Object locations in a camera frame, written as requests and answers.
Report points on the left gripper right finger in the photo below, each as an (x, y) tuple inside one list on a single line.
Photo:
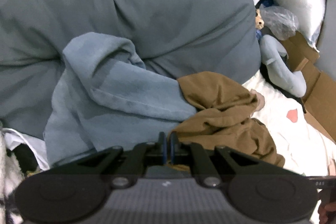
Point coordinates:
[(196, 158)]

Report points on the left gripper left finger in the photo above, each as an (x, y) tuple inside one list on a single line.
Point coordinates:
[(145, 155)]

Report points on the brown t-shirt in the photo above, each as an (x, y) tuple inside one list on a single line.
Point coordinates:
[(224, 117)]

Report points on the person's right hand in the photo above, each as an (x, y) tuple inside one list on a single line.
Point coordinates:
[(325, 212)]

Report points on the cream bear print blanket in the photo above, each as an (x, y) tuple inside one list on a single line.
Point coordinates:
[(305, 149)]

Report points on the light blue garment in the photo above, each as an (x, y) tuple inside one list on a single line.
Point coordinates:
[(107, 97)]

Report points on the large cardboard box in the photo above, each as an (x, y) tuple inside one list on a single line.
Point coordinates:
[(319, 99)]

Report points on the blue-grey neck pillow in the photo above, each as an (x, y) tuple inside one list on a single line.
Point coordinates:
[(272, 56)]

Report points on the dark grey pillow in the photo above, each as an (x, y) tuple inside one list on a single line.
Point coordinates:
[(173, 38)]

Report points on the small plush bear toy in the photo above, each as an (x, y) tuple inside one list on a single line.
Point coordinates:
[(258, 20)]

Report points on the clear plastic bag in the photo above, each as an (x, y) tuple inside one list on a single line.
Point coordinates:
[(280, 21)]

